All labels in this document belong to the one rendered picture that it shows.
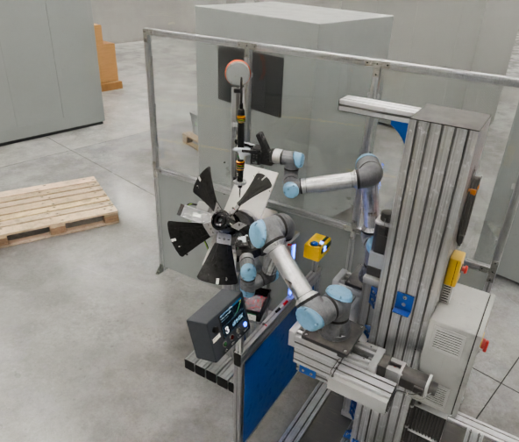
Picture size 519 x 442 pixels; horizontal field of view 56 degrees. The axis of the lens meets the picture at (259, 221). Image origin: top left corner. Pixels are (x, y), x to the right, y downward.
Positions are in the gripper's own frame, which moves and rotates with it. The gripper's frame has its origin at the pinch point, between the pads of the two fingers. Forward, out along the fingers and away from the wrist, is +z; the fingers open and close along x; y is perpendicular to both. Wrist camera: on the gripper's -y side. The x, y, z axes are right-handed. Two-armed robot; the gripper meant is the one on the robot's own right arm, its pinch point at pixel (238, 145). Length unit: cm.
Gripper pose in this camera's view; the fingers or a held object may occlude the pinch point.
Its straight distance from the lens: 258.1
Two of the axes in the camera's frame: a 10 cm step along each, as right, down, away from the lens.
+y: -0.3, 8.8, 4.8
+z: -9.3, -2.0, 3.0
